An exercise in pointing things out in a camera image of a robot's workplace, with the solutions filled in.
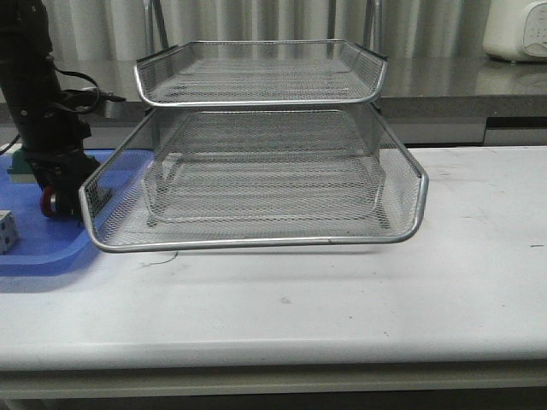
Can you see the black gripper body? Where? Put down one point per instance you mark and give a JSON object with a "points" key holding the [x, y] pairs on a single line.
{"points": [[52, 143]]}

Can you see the red emergency stop button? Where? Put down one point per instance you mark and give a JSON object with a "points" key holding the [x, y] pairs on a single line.
{"points": [[47, 202]]}

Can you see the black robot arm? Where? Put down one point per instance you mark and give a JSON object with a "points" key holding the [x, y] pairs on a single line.
{"points": [[28, 72]]}

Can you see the mesh tray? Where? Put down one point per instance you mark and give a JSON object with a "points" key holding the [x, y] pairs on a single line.
{"points": [[260, 73], [308, 134], [183, 190]]}

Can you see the grey back counter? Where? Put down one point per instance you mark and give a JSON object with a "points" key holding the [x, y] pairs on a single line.
{"points": [[427, 101]]}

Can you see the blue plastic tray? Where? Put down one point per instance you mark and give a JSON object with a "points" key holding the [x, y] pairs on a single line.
{"points": [[42, 239]]}

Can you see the white appliance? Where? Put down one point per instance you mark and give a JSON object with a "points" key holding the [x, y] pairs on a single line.
{"points": [[515, 31]]}

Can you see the white circuit breaker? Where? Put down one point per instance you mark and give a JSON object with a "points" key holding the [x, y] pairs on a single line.
{"points": [[8, 231]]}

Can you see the thin wire scrap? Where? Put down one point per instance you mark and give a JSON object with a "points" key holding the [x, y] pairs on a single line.
{"points": [[166, 260]]}

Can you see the green electrical module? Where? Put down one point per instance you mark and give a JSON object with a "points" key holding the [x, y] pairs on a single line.
{"points": [[20, 172]]}

